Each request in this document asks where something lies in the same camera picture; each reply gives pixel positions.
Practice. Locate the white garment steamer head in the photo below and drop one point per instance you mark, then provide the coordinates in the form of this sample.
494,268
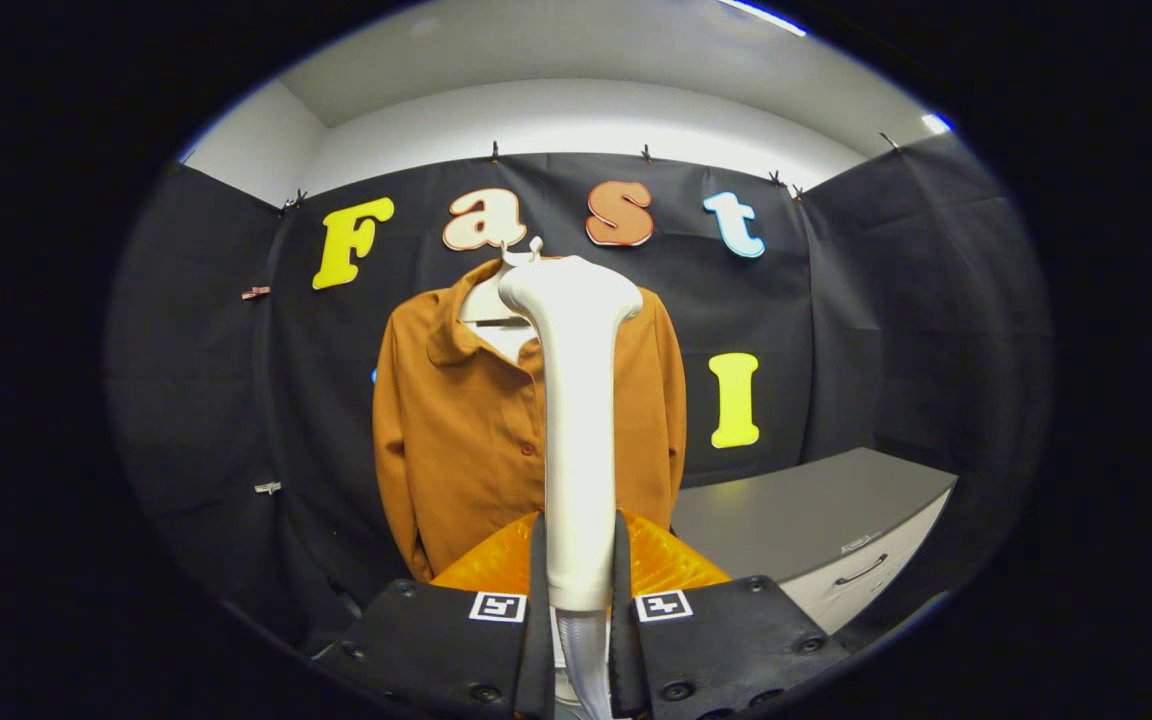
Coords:
576,400

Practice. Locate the pink clip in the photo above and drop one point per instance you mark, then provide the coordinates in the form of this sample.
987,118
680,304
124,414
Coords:
256,292

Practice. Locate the black backdrop cloth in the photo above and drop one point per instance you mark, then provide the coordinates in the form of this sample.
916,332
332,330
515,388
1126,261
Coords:
886,300

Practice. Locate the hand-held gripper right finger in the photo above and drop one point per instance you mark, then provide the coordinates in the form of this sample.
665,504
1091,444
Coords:
621,640

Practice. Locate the brown button shirt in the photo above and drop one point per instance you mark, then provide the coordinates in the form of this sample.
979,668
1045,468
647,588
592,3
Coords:
456,440

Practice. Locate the small ceiling light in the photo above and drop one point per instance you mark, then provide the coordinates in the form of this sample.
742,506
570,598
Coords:
936,123

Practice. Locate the grey cabinet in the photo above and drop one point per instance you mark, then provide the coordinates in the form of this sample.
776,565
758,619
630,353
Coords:
796,510

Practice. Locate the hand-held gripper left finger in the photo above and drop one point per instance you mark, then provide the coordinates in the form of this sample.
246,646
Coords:
540,600

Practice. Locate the long ceiling light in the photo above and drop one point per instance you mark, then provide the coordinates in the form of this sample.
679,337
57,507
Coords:
761,15

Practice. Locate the white mannequin torso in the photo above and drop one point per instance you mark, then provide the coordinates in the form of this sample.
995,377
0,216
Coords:
484,302

